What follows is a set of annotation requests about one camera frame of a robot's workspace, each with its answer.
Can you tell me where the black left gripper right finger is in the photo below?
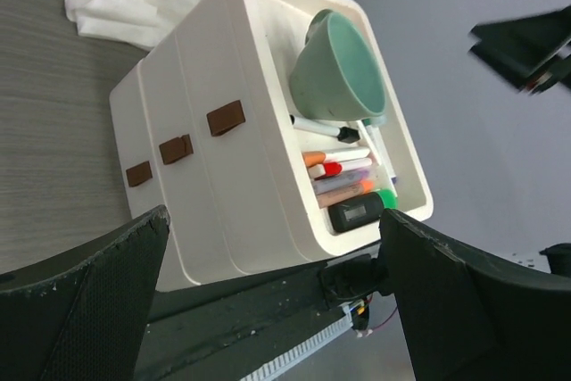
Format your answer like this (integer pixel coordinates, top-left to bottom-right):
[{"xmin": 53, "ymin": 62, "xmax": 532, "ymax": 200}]
[{"xmin": 379, "ymin": 210, "xmax": 570, "ymax": 380}]

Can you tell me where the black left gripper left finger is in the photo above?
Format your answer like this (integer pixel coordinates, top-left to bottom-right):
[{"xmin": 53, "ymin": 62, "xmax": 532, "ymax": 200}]
[{"xmin": 1, "ymin": 205, "xmax": 170, "ymax": 380}]

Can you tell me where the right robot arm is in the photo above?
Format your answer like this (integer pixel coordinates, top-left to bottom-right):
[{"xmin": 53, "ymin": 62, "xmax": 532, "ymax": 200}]
[{"xmin": 379, "ymin": 8, "xmax": 570, "ymax": 380}]

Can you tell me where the green capped black marker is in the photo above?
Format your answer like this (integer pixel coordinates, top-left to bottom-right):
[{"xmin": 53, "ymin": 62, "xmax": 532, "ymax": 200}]
[{"xmin": 327, "ymin": 189, "xmax": 399, "ymax": 233}]

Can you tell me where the purple pen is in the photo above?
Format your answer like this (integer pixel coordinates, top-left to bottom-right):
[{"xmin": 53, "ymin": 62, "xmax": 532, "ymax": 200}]
[{"xmin": 311, "ymin": 169, "xmax": 378, "ymax": 195}]

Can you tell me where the orange tipped beige marker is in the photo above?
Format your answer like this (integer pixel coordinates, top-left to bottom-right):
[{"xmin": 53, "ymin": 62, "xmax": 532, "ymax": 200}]
[{"xmin": 317, "ymin": 180, "xmax": 375, "ymax": 208}]

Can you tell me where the red capped marker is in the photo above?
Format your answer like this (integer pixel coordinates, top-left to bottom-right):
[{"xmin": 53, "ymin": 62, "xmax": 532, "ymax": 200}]
[{"xmin": 308, "ymin": 158, "xmax": 373, "ymax": 179}]

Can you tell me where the green tipped white marker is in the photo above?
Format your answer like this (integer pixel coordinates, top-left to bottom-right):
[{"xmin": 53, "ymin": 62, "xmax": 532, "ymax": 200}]
[{"xmin": 362, "ymin": 115, "xmax": 397, "ymax": 185}]

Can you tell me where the orange capped marker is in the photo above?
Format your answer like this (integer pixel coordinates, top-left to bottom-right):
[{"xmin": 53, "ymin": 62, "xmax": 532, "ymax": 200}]
[{"xmin": 302, "ymin": 146, "xmax": 370, "ymax": 167}]

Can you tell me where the black tipped white marker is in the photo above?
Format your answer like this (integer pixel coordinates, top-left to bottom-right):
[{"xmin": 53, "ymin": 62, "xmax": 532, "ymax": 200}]
[{"xmin": 289, "ymin": 115, "xmax": 360, "ymax": 144}]

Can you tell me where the white drawer organizer box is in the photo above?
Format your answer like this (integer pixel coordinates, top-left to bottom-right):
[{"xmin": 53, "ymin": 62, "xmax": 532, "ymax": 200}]
[{"xmin": 109, "ymin": 0, "xmax": 434, "ymax": 293}]

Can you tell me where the green ceramic cup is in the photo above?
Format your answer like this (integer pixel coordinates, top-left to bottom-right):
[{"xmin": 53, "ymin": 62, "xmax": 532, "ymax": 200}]
[{"xmin": 288, "ymin": 9, "xmax": 385, "ymax": 121}]

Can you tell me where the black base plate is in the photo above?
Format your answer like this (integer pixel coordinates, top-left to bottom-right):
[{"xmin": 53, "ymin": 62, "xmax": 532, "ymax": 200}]
[{"xmin": 134, "ymin": 253, "xmax": 388, "ymax": 380}]

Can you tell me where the white slotted cable duct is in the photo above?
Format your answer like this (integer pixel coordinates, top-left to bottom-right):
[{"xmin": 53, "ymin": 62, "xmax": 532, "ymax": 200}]
[{"xmin": 241, "ymin": 305, "xmax": 353, "ymax": 381}]

